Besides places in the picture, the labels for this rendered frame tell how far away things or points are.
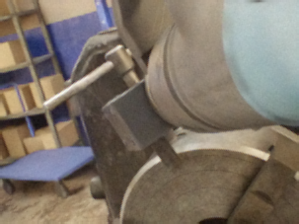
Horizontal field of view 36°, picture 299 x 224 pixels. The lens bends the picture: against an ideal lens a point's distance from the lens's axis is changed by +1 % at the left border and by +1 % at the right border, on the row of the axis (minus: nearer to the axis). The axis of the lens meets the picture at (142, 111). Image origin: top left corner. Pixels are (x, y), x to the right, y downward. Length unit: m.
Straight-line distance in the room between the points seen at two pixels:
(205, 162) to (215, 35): 0.29
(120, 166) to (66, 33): 3.86
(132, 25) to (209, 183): 0.22
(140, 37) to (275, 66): 0.18
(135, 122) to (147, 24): 0.08
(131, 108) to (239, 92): 0.17
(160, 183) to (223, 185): 0.07
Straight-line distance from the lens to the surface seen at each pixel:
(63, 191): 3.82
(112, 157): 0.78
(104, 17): 3.83
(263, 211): 0.47
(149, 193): 0.53
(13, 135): 4.80
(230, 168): 0.49
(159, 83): 0.31
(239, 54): 0.20
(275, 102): 0.21
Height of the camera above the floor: 1.38
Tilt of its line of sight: 14 degrees down
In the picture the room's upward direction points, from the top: 16 degrees counter-clockwise
